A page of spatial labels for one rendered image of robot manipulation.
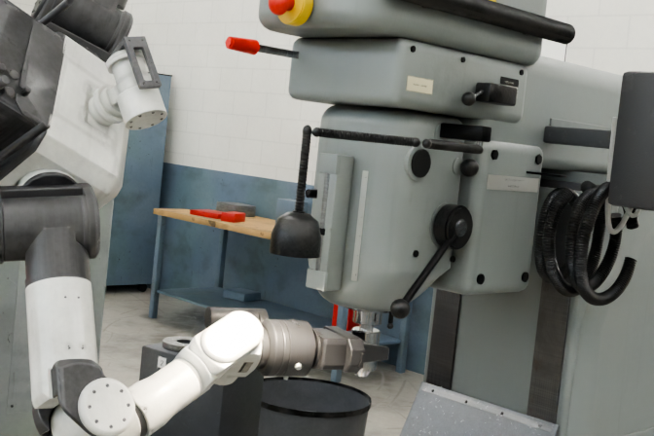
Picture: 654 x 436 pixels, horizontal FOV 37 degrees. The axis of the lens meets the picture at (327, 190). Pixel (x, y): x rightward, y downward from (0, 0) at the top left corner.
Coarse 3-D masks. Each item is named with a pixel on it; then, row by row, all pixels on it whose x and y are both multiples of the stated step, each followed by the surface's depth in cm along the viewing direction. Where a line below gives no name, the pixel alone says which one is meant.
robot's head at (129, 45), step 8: (128, 40) 147; (136, 40) 148; (144, 40) 149; (120, 48) 148; (128, 48) 147; (136, 48) 148; (144, 48) 148; (112, 56) 148; (128, 56) 147; (144, 56) 148; (136, 64) 146; (152, 64) 148; (136, 72) 146; (152, 72) 147; (136, 80) 146; (144, 80) 146; (152, 80) 147; (160, 80) 147; (144, 88) 146; (152, 88) 147
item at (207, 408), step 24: (144, 360) 191; (168, 360) 188; (216, 384) 180; (240, 384) 183; (192, 408) 184; (216, 408) 180; (240, 408) 184; (168, 432) 187; (192, 432) 184; (216, 432) 180; (240, 432) 185
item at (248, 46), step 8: (232, 40) 145; (240, 40) 146; (248, 40) 147; (256, 40) 149; (232, 48) 146; (240, 48) 146; (248, 48) 147; (256, 48) 148; (264, 48) 150; (272, 48) 151; (288, 56) 154; (296, 56) 155
